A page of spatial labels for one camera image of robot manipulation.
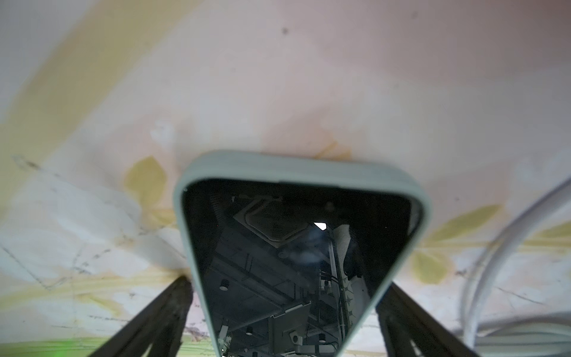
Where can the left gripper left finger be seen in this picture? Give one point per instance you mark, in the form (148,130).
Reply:
(158,328)

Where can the phone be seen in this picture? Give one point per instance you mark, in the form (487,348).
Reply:
(290,255)

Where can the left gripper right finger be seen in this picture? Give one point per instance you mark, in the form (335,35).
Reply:
(408,330)

